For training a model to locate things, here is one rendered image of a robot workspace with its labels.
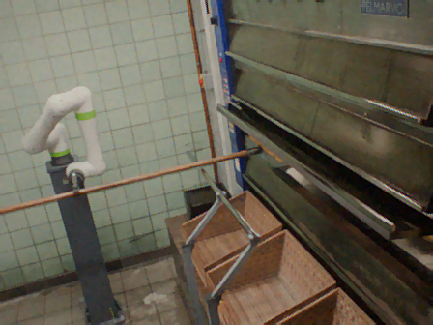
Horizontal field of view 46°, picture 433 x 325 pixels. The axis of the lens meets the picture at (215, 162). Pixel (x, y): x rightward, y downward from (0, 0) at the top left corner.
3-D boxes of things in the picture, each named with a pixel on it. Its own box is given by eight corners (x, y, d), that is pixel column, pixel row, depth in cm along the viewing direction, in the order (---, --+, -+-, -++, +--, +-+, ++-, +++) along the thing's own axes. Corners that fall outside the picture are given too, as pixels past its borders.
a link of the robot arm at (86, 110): (63, 89, 284) (77, 90, 277) (79, 83, 294) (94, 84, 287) (70, 120, 291) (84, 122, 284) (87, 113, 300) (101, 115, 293)
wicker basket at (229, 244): (253, 226, 335) (248, 188, 326) (289, 268, 284) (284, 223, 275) (183, 246, 325) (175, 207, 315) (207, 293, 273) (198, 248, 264)
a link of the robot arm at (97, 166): (75, 117, 296) (75, 122, 286) (95, 113, 298) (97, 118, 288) (89, 174, 309) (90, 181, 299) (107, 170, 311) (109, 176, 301)
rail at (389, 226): (216, 106, 307) (219, 106, 308) (389, 232, 143) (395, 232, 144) (216, 103, 306) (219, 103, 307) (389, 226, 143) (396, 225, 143)
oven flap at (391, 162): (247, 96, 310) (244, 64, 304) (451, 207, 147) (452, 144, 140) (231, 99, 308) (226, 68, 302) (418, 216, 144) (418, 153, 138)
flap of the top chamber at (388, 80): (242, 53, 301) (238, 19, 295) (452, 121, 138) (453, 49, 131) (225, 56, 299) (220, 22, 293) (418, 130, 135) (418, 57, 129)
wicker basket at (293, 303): (292, 272, 280) (287, 227, 271) (343, 334, 229) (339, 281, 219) (208, 296, 270) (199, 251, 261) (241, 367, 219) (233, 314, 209)
